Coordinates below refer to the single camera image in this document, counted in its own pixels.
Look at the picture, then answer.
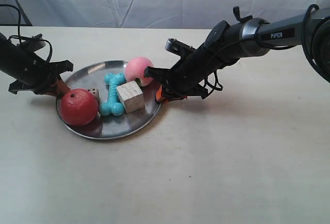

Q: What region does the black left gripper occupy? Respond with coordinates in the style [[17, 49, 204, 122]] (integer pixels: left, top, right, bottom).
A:
[[1, 34, 73, 98]]

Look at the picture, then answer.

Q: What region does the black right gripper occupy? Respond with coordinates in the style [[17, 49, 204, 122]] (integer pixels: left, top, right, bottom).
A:
[[144, 44, 222, 104]]

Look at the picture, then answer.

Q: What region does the round metal plate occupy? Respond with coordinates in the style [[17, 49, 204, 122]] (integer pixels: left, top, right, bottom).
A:
[[65, 60, 160, 140]]

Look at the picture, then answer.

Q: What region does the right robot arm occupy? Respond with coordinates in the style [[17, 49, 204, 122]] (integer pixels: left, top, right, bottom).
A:
[[144, 4, 329, 104]]

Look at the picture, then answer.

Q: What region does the red toy apple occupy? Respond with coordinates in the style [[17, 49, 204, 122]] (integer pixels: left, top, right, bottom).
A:
[[60, 89, 98, 126]]

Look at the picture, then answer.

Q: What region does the white wooden block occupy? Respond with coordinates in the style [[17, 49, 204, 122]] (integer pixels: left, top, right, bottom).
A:
[[117, 81, 145, 114]]

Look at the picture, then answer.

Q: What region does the small wooden die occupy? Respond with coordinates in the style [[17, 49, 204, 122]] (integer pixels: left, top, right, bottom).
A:
[[87, 88, 100, 102]]

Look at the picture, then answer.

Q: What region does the pink toy peach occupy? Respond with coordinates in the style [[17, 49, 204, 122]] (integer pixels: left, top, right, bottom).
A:
[[124, 57, 153, 87]]

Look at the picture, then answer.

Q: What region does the teal rubber bone toy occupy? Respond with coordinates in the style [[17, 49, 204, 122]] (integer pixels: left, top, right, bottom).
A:
[[98, 73, 126, 116]]

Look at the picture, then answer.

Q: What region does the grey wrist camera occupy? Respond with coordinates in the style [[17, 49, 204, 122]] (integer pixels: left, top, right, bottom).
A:
[[164, 38, 195, 57]]

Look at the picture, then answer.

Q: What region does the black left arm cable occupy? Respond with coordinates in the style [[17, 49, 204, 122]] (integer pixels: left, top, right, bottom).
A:
[[0, 4, 54, 65]]

